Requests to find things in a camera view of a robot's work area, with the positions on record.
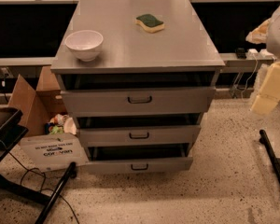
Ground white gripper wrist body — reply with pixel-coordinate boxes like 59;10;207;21
251;61;280;115

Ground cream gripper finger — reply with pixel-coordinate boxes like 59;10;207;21
245;20;270;44

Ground grey drawer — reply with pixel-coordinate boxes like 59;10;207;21
61;87;215;117
84;157;192;174
78;125;201;147

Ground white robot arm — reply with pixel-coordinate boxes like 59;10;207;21
245;6;280;115

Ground grey top drawer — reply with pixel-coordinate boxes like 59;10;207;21
61;87;215;117

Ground grey drawer cabinet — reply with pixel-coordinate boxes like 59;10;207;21
51;0;224;162

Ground grey bottom drawer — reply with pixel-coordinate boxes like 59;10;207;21
84;157;192;174

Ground open cardboard box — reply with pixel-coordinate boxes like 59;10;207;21
8;66;88;172

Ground white power strip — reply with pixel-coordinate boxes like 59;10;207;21
246;49;273;60

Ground black adapter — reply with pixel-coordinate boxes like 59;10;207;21
235;48;246;59

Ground black stand leg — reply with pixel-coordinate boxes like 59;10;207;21
259;130;280;186

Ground green yellow sponge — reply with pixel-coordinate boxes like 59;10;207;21
135;14;164;34

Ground white bowl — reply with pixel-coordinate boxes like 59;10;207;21
64;30;104;62

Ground colourful items in box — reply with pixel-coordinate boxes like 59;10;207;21
45;114;77;135

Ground black floor cable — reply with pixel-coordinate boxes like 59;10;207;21
7;151;81;224

